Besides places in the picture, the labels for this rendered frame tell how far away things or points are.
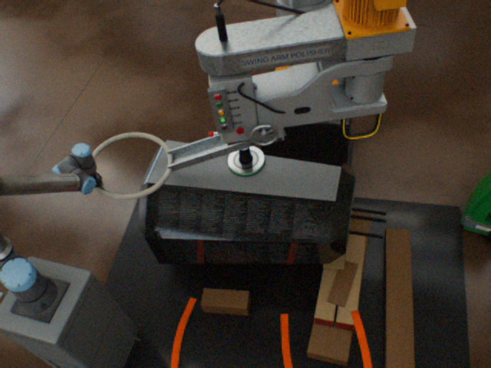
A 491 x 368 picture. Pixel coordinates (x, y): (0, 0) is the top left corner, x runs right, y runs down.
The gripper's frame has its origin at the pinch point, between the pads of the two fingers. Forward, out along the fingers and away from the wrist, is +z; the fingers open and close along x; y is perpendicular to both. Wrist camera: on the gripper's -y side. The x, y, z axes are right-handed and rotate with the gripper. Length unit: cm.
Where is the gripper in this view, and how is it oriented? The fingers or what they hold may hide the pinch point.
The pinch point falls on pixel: (95, 188)
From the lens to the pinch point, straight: 286.9
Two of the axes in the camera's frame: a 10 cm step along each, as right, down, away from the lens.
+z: -0.2, 6.0, 8.0
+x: 8.1, -4.6, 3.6
